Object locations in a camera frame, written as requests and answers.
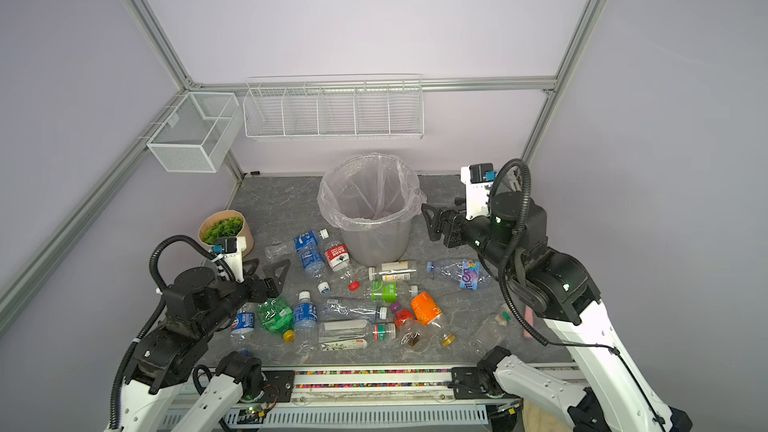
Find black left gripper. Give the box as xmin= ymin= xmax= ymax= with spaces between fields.
xmin=198 ymin=257 xmax=289 ymax=337

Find pepsi label bottle blue cap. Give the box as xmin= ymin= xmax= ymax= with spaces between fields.
xmin=230 ymin=309 xmax=256 ymax=343

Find orange label bottle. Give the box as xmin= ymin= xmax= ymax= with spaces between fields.
xmin=410 ymin=292 xmax=456 ymax=347

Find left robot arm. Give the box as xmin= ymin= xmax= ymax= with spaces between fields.
xmin=107 ymin=235 xmax=294 ymax=431

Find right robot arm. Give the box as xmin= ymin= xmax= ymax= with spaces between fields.
xmin=421 ymin=158 xmax=693 ymax=431

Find blue label bottle near bin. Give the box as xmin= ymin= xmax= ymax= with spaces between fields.
xmin=294 ymin=230 xmax=331 ymax=294

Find grey mesh waste bin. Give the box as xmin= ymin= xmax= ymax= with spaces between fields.
xmin=317 ymin=153 xmax=426 ymax=266

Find clear plastic bin liner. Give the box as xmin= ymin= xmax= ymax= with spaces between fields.
xmin=317 ymin=153 xmax=427 ymax=232

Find clear crushed bottle left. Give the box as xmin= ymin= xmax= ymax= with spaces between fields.
xmin=264 ymin=240 xmax=295 ymax=263

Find crushed green bottle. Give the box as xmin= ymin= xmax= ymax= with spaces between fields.
xmin=256 ymin=297 xmax=295 ymax=343

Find beige pot with green plant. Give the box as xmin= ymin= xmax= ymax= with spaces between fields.
xmin=198 ymin=210 xmax=254 ymax=256

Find white yellow label clear bottle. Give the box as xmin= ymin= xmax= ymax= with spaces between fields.
xmin=368 ymin=260 xmax=418 ymax=282

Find blue label bottle white cap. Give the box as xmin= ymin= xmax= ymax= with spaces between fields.
xmin=293 ymin=291 xmax=318 ymax=350

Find large clear bottle colourful label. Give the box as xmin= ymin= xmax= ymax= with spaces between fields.
xmin=426 ymin=258 xmax=492 ymax=291

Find red label clear bottle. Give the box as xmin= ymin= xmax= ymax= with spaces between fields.
xmin=323 ymin=239 xmax=360 ymax=291

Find clear bottle white cap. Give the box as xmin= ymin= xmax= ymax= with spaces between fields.
xmin=318 ymin=298 xmax=389 ymax=323

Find green label clear bottle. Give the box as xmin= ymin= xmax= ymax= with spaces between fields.
xmin=364 ymin=281 xmax=421 ymax=304

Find red cap small bottle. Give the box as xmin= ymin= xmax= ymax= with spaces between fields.
xmin=392 ymin=308 xmax=414 ymax=330

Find brown bottom clear bottle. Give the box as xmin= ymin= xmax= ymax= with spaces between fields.
xmin=398 ymin=321 xmax=431 ymax=354

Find clear bottle green cap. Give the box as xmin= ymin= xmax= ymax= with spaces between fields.
xmin=470 ymin=308 xmax=512 ymax=357

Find pink stick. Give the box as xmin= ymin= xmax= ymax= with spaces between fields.
xmin=523 ymin=306 xmax=534 ymax=339

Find white mesh box basket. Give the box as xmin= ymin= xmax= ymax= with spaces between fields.
xmin=147 ymin=92 xmax=244 ymax=173

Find beige cloth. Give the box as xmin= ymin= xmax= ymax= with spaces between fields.
xmin=522 ymin=400 xmax=572 ymax=432

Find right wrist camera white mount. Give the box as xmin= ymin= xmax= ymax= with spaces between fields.
xmin=460 ymin=163 xmax=496 ymax=220

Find white wire wall shelf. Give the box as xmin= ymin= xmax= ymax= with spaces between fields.
xmin=243 ymin=74 xmax=425 ymax=140

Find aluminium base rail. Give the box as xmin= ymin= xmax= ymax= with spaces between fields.
xmin=143 ymin=362 xmax=601 ymax=432

